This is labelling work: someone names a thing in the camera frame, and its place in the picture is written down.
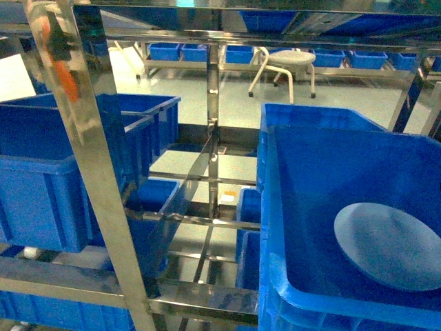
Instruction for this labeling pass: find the blue crate shelf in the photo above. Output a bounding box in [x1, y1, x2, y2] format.
[0, 103, 156, 254]
[1, 93, 181, 162]

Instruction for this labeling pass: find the stainless steel shelf frame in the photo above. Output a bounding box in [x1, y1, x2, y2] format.
[1, 1, 440, 330]

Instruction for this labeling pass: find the far low rack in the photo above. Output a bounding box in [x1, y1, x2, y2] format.
[113, 41, 441, 83]

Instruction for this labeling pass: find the blue crate left shelf front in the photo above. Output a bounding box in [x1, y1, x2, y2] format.
[0, 103, 156, 254]

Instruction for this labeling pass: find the blue crate lower middle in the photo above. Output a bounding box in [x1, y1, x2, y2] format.
[235, 188, 261, 290]

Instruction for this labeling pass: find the blue bin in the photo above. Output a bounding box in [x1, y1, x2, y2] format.
[348, 51, 388, 70]
[225, 46, 254, 64]
[311, 49, 345, 68]
[148, 43, 182, 61]
[181, 44, 207, 62]

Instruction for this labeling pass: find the light blue round tray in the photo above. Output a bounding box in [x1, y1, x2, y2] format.
[334, 203, 440, 292]

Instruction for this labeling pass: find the white round stool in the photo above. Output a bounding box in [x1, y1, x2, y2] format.
[247, 47, 316, 104]

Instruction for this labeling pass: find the blue crate left shelf rear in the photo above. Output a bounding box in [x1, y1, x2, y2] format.
[1, 93, 181, 162]

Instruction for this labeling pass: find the blue crate on right shelf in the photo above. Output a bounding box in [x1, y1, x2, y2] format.
[257, 103, 440, 330]

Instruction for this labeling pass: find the blue crate lower centre left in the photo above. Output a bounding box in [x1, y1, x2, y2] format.
[127, 179, 180, 278]

